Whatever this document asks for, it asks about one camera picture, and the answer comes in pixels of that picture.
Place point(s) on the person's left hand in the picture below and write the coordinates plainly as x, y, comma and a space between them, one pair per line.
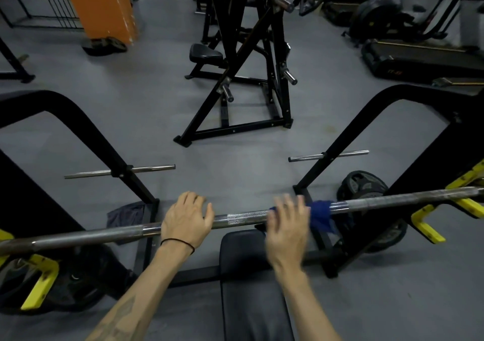
187, 219

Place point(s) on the blue cleaning cloth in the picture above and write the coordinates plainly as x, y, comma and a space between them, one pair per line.
321, 214

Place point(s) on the wide orange pillar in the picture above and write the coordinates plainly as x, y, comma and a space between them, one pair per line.
98, 4

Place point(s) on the black bench press rack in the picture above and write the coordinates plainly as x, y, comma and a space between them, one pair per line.
416, 155

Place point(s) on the person's left forearm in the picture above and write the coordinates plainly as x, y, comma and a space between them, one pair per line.
140, 295

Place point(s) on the person's right forearm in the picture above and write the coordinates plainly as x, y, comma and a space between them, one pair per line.
306, 306

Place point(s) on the steel barbell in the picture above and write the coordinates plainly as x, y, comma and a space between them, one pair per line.
378, 200

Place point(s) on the black grip-hole weight plate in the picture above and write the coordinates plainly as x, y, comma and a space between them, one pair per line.
75, 287

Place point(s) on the person's right hand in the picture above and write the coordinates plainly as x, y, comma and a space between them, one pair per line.
287, 238

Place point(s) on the small black weight plate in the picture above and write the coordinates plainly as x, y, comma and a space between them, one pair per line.
94, 48
115, 44

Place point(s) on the black padded bench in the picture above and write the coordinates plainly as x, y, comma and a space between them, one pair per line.
249, 295

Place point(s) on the large black weight plate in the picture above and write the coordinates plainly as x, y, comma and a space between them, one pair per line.
361, 185

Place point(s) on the black and red lever machine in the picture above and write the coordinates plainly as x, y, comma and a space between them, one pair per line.
206, 53

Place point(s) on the black elliptical trainer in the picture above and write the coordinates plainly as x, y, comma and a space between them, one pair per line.
374, 19

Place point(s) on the black plate-loaded machine frame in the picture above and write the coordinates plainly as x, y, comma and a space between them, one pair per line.
207, 23

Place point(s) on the grey cloth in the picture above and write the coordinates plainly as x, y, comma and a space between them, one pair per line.
124, 216

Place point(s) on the black squat rack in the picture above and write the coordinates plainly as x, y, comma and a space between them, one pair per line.
15, 64

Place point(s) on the yellow bar hook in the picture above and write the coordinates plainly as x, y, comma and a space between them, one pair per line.
427, 227
39, 287

